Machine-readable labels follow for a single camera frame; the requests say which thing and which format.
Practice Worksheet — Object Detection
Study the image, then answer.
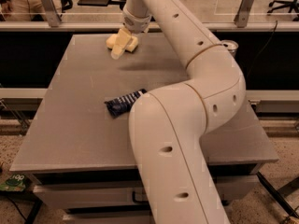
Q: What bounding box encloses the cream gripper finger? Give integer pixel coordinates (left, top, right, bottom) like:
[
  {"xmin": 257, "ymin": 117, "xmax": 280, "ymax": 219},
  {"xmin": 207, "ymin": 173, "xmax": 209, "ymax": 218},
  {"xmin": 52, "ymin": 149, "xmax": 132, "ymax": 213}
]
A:
[{"xmin": 111, "ymin": 27, "xmax": 132, "ymax": 60}]

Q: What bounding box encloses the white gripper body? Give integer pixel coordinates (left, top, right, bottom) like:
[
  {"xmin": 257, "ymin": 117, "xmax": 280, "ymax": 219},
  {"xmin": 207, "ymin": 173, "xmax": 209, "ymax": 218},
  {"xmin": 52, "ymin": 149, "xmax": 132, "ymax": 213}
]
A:
[{"xmin": 122, "ymin": 7, "xmax": 152, "ymax": 34}]

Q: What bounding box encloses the yellow sponge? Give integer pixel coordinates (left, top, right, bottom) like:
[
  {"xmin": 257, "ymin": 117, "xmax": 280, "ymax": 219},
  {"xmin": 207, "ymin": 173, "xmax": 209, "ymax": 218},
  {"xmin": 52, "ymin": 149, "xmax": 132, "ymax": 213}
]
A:
[{"xmin": 106, "ymin": 34, "xmax": 138, "ymax": 52}]

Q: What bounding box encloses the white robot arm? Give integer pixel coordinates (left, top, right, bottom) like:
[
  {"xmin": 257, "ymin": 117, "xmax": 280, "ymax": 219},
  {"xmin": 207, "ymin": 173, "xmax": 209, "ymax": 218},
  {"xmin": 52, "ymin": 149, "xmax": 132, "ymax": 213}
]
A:
[{"xmin": 123, "ymin": 0, "xmax": 246, "ymax": 224}]

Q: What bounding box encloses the silver blue redbull can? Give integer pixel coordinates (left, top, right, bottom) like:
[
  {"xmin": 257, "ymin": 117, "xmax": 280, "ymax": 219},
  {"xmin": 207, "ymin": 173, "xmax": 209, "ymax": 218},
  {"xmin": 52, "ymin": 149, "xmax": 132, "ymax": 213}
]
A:
[{"xmin": 221, "ymin": 40, "xmax": 239, "ymax": 58}]

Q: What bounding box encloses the dark blue snack packet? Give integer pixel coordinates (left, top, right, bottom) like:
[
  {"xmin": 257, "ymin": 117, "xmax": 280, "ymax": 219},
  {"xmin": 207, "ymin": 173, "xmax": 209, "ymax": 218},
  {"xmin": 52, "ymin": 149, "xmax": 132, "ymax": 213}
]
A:
[{"xmin": 105, "ymin": 89, "xmax": 147, "ymax": 119}]

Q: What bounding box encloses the metal railing with posts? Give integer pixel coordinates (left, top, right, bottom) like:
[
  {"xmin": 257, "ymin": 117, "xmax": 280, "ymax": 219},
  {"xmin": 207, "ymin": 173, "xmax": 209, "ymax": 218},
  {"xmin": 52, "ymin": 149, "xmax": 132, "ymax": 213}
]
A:
[{"xmin": 0, "ymin": 0, "xmax": 299, "ymax": 33}]

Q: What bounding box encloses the seated person in background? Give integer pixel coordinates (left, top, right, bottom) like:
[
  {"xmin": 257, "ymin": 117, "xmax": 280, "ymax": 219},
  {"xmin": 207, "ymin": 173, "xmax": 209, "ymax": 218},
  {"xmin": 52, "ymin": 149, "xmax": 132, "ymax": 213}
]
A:
[{"xmin": 0, "ymin": 0, "xmax": 64, "ymax": 22}]

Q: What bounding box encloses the grey cabinet with drawers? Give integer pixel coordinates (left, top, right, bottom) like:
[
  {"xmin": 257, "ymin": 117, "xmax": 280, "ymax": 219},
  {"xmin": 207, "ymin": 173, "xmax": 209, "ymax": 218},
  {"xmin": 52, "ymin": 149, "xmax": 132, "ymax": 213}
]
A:
[{"xmin": 11, "ymin": 34, "xmax": 278, "ymax": 224}]

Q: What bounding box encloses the black office chair right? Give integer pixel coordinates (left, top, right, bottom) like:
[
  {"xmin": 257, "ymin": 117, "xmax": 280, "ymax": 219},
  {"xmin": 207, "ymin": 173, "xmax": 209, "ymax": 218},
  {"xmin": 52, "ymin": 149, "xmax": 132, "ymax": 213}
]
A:
[{"xmin": 266, "ymin": 0, "xmax": 299, "ymax": 16}]

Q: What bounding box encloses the green chip bag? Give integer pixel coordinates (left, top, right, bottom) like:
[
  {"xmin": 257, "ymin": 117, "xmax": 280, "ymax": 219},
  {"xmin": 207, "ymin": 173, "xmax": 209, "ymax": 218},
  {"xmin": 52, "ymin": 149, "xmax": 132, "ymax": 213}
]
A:
[{"xmin": 0, "ymin": 174, "xmax": 26, "ymax": 191}]

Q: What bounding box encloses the black drawer handle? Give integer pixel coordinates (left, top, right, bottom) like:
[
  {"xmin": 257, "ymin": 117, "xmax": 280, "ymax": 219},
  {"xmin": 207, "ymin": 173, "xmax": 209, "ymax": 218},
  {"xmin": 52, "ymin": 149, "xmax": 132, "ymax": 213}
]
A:
[{"xmin": 132, "ymin": 191, "xmax": 148, "ymax": 204}]

